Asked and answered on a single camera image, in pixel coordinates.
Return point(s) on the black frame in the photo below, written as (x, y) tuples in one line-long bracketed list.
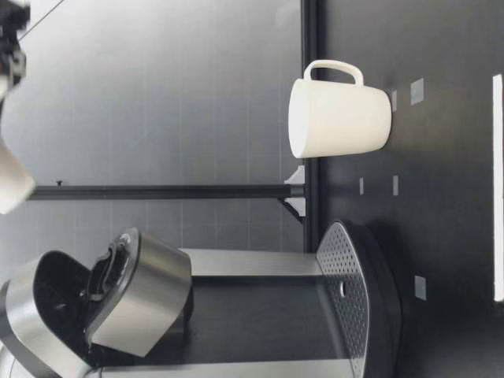
[(157, 192)]

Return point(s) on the white corner bracket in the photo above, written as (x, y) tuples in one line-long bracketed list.
[(296, 206), (296, 177)]

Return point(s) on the silver and black coffee machine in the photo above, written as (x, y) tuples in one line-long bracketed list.
[(256, 307)]

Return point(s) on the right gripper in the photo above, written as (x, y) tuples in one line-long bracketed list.
[(13, 59)]

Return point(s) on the white mug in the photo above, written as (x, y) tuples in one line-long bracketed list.
[(338, 118)]

